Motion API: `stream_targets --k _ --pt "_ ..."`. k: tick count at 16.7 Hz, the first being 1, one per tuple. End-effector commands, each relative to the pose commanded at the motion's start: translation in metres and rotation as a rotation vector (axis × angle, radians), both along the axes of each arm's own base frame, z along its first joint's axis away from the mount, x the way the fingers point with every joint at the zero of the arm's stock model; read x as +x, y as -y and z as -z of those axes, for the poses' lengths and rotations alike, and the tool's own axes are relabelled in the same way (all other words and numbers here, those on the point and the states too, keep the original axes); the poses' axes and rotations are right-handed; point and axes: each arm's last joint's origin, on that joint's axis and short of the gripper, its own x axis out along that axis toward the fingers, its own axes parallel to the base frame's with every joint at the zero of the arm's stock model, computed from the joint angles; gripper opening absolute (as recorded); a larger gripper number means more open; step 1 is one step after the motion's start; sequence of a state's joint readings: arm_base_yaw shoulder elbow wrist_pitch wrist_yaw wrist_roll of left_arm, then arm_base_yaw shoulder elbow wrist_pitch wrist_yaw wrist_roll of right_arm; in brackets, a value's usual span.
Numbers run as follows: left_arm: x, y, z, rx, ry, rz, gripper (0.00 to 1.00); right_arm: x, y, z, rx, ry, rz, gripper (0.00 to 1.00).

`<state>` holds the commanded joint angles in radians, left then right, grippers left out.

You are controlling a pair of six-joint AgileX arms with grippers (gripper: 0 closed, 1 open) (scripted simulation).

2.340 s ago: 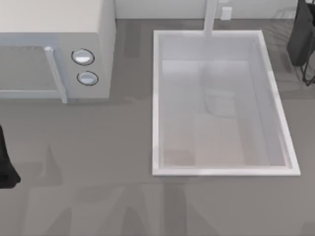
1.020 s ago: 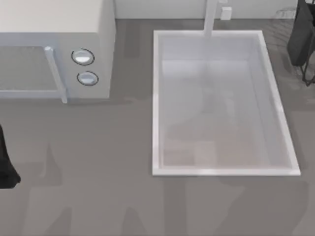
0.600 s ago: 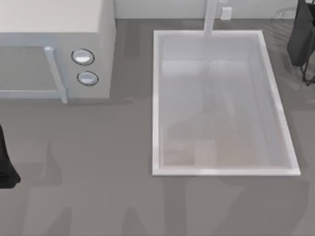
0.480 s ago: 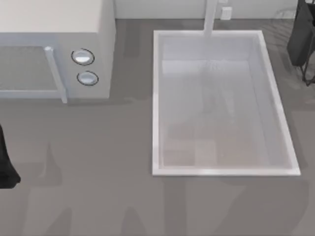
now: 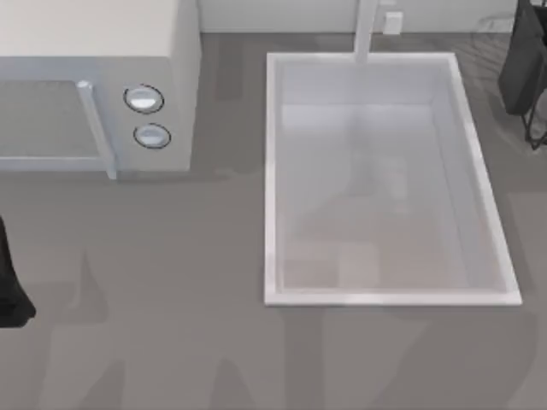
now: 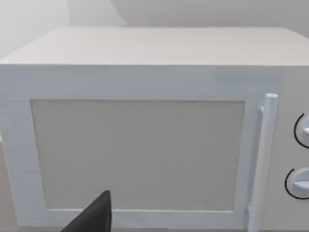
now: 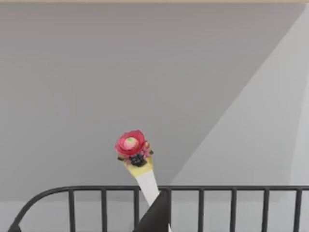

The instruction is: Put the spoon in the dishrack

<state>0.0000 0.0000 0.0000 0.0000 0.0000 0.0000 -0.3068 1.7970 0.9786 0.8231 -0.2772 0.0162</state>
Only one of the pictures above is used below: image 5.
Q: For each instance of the large silver microwave knob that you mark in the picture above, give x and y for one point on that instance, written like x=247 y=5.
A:
x=143 y=98

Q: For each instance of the small silver microwave knob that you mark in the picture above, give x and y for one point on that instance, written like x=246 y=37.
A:
x=151 y=136

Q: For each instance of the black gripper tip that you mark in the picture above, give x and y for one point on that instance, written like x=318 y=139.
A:
x=10 y=290

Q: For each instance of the tall white tap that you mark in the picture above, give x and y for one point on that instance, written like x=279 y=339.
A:
x=364 y=30

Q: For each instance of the white wall socket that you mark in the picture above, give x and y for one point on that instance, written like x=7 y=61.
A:
x=392 y=22

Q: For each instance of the white sink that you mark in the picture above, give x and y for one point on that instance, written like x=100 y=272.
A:
x=384 y=192

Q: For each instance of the pale microwave oven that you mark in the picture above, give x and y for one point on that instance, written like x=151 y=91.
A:
x=179 y=38

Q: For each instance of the microwave oven door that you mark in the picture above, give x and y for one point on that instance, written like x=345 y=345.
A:
x=38 y=119

